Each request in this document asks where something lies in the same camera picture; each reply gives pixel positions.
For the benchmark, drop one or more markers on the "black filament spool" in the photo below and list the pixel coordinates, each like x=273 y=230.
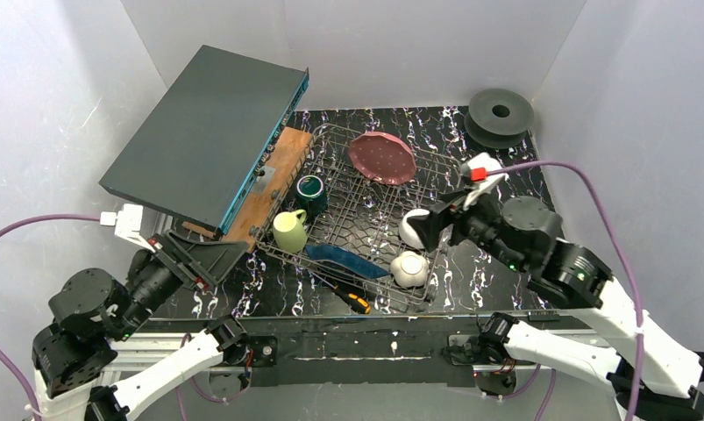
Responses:
x=498 y=118

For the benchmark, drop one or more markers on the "wooden board with bracket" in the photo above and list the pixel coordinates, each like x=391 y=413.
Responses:
x=257 y=211

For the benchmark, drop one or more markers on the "pink polka dot plate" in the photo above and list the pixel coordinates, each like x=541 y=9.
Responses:
x=383 y=158

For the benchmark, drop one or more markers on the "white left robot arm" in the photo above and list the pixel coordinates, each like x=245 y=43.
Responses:
x=94 y=310

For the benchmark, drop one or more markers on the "dark grey flat box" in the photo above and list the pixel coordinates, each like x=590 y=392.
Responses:
x=202 y=147

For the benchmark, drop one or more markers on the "yellow black screwdriver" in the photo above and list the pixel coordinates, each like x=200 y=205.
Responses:
x=356 y=303

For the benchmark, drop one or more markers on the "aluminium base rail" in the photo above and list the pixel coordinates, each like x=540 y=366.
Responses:
x=154 y=360

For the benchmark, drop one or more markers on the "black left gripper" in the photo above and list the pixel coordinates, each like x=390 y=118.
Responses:
x=183 y=262

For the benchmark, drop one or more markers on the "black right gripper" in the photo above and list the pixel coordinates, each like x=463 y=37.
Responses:
x=458 y=215

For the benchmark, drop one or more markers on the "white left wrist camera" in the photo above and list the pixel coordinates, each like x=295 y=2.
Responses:
x=127 y=224

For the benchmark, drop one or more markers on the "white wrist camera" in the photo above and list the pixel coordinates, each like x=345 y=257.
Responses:
x=127 y=224
x=477 y=175

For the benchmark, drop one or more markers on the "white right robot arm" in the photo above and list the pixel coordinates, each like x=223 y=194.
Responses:
x=652 y=376

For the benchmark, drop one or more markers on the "dark green glossy mug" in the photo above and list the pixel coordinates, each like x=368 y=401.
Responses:
x=311 y=195

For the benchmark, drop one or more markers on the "pink patterned bowl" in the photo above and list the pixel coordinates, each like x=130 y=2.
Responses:
x=406 y=232

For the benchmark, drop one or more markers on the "light green ceramic mug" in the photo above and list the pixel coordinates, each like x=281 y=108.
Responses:
x=288 y=230

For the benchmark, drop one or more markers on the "white flower shaped bowl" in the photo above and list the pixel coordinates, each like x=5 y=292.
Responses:
x=409 y=270

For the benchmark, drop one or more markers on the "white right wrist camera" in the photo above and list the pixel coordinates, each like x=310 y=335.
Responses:
x=477 y=175

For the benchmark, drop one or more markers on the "dark blue plate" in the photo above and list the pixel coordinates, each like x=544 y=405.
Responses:
x=345 y=259

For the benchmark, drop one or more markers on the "grey wire dish rack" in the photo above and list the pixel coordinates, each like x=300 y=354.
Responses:
x=362 y=217

